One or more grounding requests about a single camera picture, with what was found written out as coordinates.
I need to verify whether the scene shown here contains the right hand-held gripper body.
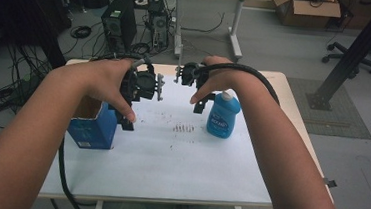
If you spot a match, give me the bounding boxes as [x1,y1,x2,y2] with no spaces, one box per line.
[173,60,212,91]

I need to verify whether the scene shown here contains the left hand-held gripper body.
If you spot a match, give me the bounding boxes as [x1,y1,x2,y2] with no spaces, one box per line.
[119,54,168,105]

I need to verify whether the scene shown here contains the blue plastic bottle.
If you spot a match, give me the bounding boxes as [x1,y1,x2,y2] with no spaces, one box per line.
[205,87,244,141]

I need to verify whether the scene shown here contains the blue cardboard box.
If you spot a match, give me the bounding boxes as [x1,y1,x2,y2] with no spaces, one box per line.
[65,93,122,152]

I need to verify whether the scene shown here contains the person's right hand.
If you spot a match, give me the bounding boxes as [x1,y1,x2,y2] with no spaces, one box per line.
[189,53,265,110]

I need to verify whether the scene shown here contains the person's left hand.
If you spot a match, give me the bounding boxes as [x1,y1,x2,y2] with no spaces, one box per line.
[50,52,142,124]

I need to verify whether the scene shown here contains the small black computer case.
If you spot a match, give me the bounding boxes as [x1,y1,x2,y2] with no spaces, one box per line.
[144,0,172,49]

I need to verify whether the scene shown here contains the black computer tower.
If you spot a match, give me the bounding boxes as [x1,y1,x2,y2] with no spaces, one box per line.
[97,0,141,55]

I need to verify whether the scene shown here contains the white table mat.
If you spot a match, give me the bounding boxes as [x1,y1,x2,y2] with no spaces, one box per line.
[38,65,282,209]

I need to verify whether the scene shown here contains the brown cardboard box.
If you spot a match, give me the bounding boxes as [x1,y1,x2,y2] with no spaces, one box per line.
[268,0,343,31]

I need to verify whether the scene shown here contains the grey floor mat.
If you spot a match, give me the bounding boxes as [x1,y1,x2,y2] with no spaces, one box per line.
[283,76,371,140]

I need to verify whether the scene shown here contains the dark curtain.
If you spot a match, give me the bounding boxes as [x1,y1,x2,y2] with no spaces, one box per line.
[0,0,74,72]

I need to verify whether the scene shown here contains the black table clip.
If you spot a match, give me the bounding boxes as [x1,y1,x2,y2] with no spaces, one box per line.
[321,178,339,190]

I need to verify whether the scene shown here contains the black office chair base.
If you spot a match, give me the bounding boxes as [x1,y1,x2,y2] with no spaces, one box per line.
[321,40,371,75]

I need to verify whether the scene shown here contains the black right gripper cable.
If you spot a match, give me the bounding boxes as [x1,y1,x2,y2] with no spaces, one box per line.
[192,59,284,107]

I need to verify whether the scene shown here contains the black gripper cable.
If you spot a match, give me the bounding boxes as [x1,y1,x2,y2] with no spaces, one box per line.
[52,48,155,209]
[192,59,284,107]

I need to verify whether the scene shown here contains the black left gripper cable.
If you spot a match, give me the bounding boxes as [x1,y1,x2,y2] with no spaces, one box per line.
[52,48,155,209]

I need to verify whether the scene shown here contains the small black cable coil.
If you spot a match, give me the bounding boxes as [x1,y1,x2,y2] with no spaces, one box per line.
[69,23,93,41]

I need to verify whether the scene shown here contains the black floor cable bundle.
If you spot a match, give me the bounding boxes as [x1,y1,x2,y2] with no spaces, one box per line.
[0,43,57,132]

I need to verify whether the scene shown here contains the black metal post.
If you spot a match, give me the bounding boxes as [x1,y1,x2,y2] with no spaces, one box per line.
[305,0,371,115]

